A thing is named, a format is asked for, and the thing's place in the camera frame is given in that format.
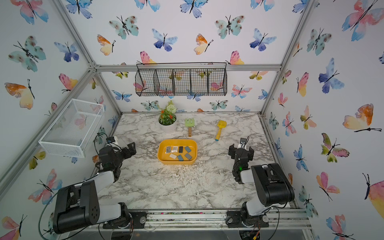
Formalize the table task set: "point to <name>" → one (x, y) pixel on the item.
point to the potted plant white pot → (167, 122)
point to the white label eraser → (175, 149)
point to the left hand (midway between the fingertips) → (129, 143)
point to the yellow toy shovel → (221, 124)
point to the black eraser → (180, 150)
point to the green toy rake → (189, 123)
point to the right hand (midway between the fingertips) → (244, 144)
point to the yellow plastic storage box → (163, 158)
